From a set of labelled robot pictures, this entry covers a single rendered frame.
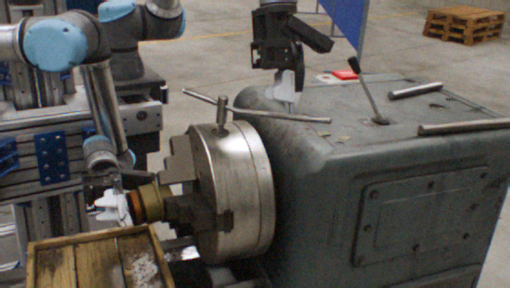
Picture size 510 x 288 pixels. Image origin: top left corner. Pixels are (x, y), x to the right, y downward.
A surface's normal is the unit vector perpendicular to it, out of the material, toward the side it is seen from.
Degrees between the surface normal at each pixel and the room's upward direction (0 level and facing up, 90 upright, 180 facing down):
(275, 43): 71
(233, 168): 43
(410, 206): 90
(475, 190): 90
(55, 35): 90
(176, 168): 51
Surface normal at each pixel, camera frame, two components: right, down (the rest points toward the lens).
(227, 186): 0.34, -0.19
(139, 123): 0.51, 0.39
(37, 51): 0.07, 0.42
